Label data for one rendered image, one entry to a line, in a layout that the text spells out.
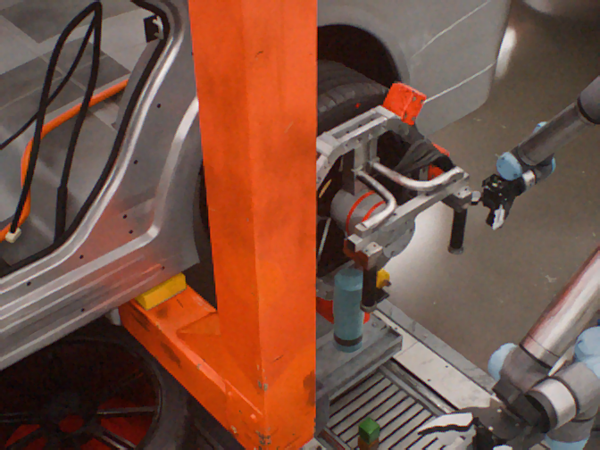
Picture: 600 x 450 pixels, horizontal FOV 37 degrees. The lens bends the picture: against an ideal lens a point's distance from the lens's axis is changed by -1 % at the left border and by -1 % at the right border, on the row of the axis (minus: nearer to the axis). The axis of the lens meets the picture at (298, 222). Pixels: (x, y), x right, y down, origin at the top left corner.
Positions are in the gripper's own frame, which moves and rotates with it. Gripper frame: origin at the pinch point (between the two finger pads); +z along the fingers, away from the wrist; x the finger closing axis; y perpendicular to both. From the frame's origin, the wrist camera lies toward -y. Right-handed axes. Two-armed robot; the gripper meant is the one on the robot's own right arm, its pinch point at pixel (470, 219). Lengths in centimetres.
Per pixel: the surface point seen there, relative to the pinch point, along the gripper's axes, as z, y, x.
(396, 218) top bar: 28.5, 15.0, -2.4
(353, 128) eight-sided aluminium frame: 21.4, 27.7, -25.3
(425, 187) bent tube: 16.5, 17.5, -3.8
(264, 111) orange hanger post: 78, 72, 7
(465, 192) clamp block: 4.5, 12.0, 0.4
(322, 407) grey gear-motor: 49, -46, -7
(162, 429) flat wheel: 92, -33, -23
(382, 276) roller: 10.1, -29.6, -21.4
